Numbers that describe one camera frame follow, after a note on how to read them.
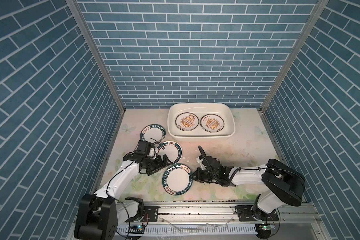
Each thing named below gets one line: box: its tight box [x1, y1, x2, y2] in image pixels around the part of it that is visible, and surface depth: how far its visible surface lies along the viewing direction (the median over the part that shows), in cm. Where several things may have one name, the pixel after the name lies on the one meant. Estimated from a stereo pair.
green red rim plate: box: [156, 140, 183, 165], surface depth 99 cm
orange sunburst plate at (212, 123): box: [200, 113, 225, 133], surface depth 114 cm
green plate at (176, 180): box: [162, 163, 193, 196], surface depth 85 cm
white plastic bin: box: [167, 102, 236, 142], surface depth 110 cm
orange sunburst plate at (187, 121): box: [175, 112, 200, 132], surface depth 114 cm
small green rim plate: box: [140, 124, 166, 144], surface depth 108 cm
